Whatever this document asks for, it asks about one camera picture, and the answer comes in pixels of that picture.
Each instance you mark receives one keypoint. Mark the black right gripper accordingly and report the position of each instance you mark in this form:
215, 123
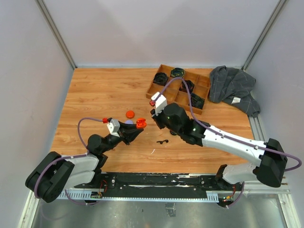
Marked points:
156, 118

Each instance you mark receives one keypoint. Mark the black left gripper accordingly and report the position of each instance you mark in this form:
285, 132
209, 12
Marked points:
128, 136

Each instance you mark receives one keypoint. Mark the purple earbud case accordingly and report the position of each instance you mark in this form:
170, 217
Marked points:
129, 122

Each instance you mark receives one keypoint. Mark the orange earbud case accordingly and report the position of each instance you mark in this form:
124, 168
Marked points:
130, 114
141, 123

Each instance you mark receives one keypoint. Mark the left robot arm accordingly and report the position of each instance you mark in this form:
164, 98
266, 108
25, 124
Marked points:
57, 173

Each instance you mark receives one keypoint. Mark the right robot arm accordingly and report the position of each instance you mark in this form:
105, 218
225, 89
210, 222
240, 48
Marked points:
266, 161

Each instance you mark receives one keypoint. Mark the black earbud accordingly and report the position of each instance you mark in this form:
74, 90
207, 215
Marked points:
163, 141

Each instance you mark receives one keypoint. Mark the dark green rolled belt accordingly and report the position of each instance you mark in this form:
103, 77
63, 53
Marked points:
197, 101

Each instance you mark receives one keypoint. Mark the dark red rolled belt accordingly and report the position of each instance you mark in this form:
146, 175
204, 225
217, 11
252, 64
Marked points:
190, 86

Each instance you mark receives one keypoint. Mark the wooden compartment tray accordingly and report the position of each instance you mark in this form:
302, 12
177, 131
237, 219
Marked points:
199, 77

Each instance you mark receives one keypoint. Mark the grey crumpled cloth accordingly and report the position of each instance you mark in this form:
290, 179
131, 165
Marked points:
233, 86

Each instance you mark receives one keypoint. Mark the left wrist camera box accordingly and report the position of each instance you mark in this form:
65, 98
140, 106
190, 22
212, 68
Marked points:
113, 127

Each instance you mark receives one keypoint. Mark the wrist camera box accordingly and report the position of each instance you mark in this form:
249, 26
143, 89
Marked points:
113, 127
159, 102

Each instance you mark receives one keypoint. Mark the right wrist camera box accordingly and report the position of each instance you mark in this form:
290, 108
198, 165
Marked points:
159, 102

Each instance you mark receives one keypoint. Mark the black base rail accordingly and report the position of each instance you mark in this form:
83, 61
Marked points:
157, 186

